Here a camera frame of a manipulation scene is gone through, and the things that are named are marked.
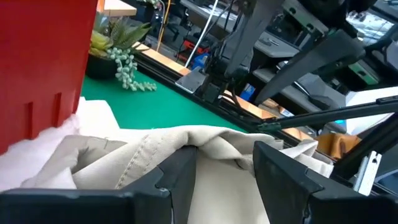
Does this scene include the cream tote bag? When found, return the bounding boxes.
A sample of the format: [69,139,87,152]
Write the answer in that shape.
[0,96,125,191]

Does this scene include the artificial succulent plant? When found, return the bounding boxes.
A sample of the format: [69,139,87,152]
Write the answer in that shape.
[85,17,158,93]

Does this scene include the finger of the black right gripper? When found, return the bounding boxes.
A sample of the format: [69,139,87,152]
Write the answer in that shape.
[223,0,282,78]
[254,29,365,105]

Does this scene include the red plastic laundry basket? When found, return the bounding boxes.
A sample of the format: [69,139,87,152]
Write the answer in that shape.
[0,0,99,156]

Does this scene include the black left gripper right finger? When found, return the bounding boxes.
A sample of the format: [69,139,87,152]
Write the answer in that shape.
[253,141,398,224]

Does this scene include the light wooden table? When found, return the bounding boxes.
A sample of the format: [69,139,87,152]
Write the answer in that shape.
[96,0,137,17]

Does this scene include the yellow cable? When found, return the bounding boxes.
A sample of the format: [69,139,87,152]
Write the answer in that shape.
[155,0,172,53]

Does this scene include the beige shorts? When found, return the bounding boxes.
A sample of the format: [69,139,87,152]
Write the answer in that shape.
[21,124,335,224]

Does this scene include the green table mat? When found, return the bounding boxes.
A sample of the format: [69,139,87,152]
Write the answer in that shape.
[80,70,248,133]

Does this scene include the white cable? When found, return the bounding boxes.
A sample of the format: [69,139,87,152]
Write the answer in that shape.
[185,0,220,68]

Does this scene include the small blue object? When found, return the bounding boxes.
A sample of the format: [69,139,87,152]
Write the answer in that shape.
[241,83,256,102]
[191,52,210,71]

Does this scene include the silver frame bracket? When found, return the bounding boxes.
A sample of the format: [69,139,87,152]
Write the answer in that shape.
[353,151,382,197]

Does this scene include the white box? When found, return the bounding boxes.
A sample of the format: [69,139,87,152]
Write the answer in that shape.
[345,86,398,135]

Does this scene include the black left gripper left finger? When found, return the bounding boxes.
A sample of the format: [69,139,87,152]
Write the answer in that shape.
[0,146,198,224]

